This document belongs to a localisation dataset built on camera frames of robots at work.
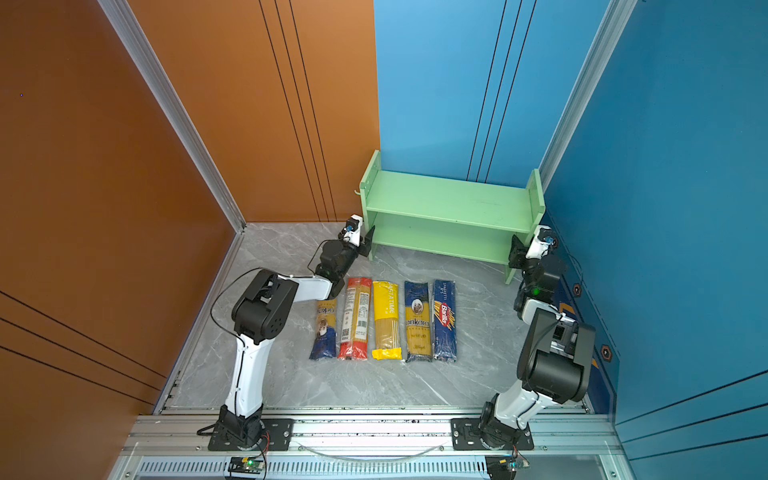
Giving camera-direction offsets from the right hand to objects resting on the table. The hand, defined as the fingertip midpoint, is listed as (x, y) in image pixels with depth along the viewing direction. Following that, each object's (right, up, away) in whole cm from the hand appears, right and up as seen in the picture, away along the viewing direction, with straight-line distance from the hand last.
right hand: (522, 236), depth 87 cm
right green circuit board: (-12, -55, -17) cm, 59 cm away
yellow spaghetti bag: (-40, -26, +4) cm, 48 cm away
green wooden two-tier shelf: (-21, +5, -3) cm, 22 cm away
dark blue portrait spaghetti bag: (-30, -20, +9) cm, 37 cm away
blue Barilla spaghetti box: (-23, -25, +2) cm, 34 cm away
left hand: (-47, +5, +9) cm, 48 cm away
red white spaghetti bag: (-49, -25, +4) cm, 55 cm away
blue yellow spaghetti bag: (-58, -31, -2) cm, 65 cm away
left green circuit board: (-73, -56, -16) cm, 94 cm away
